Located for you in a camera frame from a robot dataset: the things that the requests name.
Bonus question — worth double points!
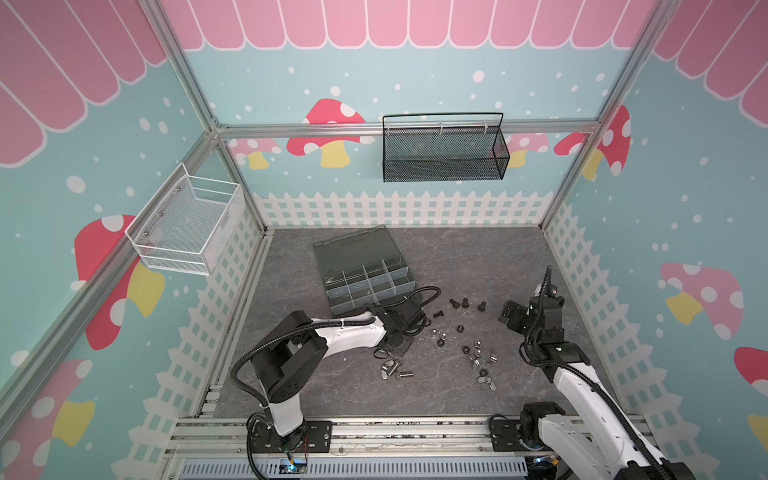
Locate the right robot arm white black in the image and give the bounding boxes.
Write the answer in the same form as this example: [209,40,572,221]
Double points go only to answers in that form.
[489,292,695,479]

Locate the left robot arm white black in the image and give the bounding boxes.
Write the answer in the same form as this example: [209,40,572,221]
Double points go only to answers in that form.
[228,288,433,439]

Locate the green plastic compartment organizer box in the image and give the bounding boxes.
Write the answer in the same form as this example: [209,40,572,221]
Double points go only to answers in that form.
[313,225,416,317]

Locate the black wire mesh basket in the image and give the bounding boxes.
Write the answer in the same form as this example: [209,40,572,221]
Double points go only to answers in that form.
[381,112,511,183]

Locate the white wire mesh basket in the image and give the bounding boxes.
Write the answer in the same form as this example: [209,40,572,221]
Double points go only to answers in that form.
[125,164,245,276]

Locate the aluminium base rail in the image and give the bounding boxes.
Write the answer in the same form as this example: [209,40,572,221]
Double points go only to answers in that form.
[161,415,661,480]

